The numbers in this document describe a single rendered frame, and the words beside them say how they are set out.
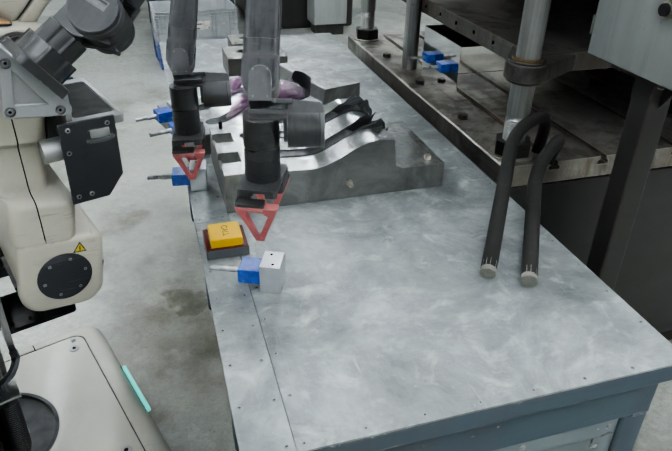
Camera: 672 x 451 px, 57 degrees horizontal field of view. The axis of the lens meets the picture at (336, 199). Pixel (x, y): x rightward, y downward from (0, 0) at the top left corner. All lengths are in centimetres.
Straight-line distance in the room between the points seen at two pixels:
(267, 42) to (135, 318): 157
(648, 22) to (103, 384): 152
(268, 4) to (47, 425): 114
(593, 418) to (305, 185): 70
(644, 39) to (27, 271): 132
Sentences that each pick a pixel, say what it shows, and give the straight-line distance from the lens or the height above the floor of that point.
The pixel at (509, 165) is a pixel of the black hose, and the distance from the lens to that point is 139.
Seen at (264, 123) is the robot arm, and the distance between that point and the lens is 95.
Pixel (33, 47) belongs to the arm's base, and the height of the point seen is 122.
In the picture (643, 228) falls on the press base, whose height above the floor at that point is 52.
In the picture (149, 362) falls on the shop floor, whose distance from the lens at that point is 220.
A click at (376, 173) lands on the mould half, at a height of 85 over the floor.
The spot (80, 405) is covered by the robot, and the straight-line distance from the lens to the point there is 172.
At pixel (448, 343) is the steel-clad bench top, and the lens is 103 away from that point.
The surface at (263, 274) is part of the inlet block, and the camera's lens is 109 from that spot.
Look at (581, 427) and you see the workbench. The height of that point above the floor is 67.
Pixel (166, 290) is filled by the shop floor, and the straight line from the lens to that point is 248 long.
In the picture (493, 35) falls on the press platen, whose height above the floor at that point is 104.
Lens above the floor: 148
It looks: 29 degrees down
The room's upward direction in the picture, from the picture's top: 2 degrees clockwise
